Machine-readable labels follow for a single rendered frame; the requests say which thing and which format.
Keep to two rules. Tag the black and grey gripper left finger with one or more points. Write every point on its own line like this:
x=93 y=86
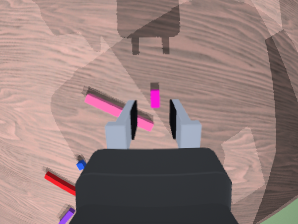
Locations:
x=119 y=133

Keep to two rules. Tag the pink rod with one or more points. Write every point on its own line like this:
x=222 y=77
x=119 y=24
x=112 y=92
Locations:
x=115 y=110

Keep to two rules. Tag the small blue block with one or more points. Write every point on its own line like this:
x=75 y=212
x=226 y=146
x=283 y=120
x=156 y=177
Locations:
x=81 y=164

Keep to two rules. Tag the red rod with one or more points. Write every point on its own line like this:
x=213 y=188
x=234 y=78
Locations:
x=60 y=183

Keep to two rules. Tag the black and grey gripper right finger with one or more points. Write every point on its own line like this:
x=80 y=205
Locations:
x=186 y=132

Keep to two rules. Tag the magenta rod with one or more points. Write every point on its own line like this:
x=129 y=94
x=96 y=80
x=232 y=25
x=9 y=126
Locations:
x=155 y=99

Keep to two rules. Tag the purple rod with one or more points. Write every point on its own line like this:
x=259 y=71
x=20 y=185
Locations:
x=67 y=216

